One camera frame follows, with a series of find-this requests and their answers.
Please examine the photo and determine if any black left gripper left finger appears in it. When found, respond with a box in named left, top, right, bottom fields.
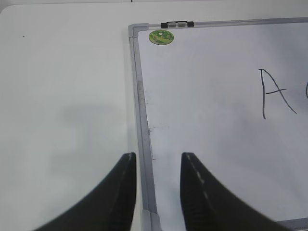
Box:
left=38, top=153, right=136, bottom=231

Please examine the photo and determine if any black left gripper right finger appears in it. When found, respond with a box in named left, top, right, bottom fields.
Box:
left=180, top=153, right=287, bottom=231

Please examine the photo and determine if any white framed whiteboard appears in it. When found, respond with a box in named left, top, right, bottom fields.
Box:
left=128, top=17, right=308, bottom=231

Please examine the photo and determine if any round green magnet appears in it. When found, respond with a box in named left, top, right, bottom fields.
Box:
left=149, top=30, right=174, bottom=45

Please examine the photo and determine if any black silver board hanger clip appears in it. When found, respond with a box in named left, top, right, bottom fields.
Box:
left=160, top=21, right=194, bottom=29

